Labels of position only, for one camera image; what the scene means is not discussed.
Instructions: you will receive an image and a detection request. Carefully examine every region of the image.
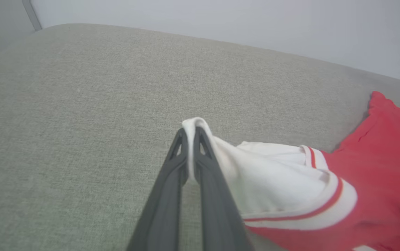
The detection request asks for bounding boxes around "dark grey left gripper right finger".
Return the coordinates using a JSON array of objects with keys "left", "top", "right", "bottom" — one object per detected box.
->
[{"left": 193, "top": 127, "right": 254, "bottom": 251}]

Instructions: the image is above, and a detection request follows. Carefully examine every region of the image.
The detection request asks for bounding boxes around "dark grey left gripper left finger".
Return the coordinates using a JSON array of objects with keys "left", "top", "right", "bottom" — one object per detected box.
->
[{"left": 126, "top": 128, "right": 189, "bottom": 251}]

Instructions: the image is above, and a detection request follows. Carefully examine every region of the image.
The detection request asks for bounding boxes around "red and white garment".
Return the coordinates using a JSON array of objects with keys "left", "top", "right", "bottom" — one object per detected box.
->
[{"left": 182, "top": 91, "right": 400, "bottom": 251}]

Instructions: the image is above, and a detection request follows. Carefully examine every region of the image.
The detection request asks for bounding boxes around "grey fabric sofa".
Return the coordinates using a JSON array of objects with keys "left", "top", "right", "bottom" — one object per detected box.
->
[{"left": 0, "top": 23, "right": 400, "bottom": 251}]

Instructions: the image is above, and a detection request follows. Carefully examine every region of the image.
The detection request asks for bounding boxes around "wall baseboard strip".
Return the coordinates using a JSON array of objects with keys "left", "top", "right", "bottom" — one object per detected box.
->
[{"left": 22, "top": 0, "right": 43, "bottom": 32}]

